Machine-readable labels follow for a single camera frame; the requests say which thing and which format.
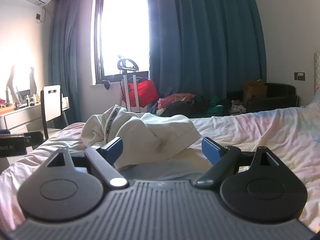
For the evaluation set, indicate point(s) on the red cloth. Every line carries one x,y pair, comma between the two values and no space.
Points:
2,101

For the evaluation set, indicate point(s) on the wall socket with plug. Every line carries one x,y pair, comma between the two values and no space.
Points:
38,17

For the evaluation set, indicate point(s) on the dark sofa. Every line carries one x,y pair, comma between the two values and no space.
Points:
280,93

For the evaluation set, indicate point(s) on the dark framed window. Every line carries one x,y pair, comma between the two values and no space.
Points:
123,37

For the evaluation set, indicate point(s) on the row of cosmetic bottles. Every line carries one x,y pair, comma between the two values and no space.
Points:
31,100

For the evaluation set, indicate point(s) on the white and black chair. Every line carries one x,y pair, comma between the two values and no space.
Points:
51,102

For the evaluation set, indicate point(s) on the patterned headboard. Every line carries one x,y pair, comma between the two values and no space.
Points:
317,72

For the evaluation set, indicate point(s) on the brown cardboard box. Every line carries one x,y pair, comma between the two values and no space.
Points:
255,91

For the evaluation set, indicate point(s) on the narrow blue curtain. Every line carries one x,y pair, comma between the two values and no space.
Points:
67,62

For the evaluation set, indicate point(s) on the wide blue curtain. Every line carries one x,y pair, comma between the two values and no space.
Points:
207,42

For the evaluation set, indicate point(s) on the white wall box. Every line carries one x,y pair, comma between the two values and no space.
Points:
64,103

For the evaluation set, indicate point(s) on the pile of clothes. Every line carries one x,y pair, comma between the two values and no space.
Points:
182,103

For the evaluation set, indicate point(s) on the red bag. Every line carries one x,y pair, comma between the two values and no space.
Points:
146,91

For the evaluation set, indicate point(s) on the orange box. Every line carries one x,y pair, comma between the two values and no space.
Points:
6,108

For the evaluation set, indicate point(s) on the black object under window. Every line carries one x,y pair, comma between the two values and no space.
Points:
107,83

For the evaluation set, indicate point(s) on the white sweatpants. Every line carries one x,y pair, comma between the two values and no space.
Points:
150,135

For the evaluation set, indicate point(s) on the pastel bed sheet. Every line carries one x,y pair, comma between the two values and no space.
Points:
265,135

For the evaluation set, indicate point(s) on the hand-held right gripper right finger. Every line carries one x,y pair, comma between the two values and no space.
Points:
211,150

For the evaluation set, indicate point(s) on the white dressing table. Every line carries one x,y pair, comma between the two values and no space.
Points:
22,117

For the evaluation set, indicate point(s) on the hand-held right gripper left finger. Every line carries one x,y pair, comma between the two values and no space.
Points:
115,147

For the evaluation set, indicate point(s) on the dressing table mirror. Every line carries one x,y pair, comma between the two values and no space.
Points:
22,80

